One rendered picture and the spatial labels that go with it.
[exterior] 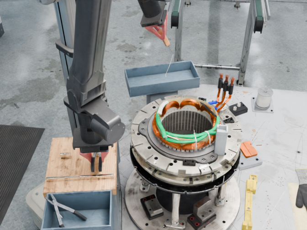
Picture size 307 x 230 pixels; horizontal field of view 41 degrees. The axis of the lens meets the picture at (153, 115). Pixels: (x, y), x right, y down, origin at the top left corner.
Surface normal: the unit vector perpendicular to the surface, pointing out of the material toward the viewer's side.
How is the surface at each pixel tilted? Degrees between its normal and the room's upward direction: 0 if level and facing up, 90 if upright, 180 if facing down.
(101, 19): 107
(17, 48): 0
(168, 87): 90
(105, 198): 90
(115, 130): 90
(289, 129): 0
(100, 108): 1
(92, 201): 90
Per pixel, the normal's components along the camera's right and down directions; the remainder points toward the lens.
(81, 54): -0.66, 0.52
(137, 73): 0.21, 0.66
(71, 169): -0.01, -0.73
